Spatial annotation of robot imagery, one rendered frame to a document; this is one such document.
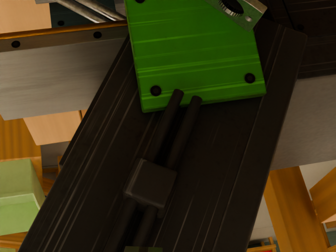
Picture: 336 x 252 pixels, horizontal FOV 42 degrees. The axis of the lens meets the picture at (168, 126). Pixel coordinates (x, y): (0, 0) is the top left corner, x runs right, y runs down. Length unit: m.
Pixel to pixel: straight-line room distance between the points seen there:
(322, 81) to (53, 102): 0.36
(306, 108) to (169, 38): 0.22
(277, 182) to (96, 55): 0.76
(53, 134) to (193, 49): 0.88
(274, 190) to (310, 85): 0.71
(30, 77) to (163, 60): 0.23
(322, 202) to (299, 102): 0.64
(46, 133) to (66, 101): 0.61
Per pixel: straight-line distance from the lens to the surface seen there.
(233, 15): 0.42
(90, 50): 0.54
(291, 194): 1.20
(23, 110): 0.65
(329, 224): 7.18
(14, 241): 3.18
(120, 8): 0.84
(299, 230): 1.18
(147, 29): 0.41
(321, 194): 1.15
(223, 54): 0.41
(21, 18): 0.85
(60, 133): 1.25
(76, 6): 0.62
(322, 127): 0.64
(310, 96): 0.53
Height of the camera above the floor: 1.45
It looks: 25 degrees down
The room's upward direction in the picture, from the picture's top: 168 degrees clockwise
